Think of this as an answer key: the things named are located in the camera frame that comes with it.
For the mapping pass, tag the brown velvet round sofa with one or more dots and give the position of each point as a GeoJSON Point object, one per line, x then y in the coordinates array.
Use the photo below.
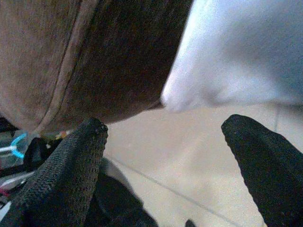
{"type": "Point", "coordinates": [113, 59]}

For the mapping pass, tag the grey square pillow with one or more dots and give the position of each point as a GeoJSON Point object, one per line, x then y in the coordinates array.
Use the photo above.
{"type": "Point", "coordinates": [236, 52]}

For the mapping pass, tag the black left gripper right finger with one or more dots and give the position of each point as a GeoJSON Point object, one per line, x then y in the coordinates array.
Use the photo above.
{"type": "Point", "coordinates": [272, 175]}

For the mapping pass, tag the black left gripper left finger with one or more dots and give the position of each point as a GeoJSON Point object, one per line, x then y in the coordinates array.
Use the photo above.
{"type": "Point", "coordinates": [64, 179]}

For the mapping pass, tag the light blue plastic stool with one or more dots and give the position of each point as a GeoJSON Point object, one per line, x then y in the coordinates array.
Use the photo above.
{"type": "Point", "coordinates": [20, 146]}

